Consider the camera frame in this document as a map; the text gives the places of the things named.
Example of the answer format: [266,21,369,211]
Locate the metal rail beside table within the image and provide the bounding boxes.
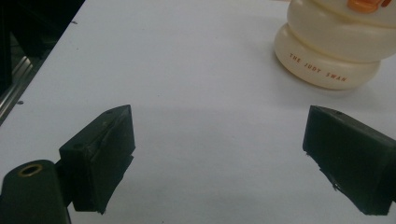
[0,55,34,124]

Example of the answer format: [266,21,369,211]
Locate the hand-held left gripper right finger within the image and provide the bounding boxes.
[302,105,396,217]

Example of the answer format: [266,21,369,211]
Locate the cream duck-shaped plastic bottle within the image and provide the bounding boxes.
[274,0,396,91]

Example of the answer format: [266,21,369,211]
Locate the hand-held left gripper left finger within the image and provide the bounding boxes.
[58,104,136,216]

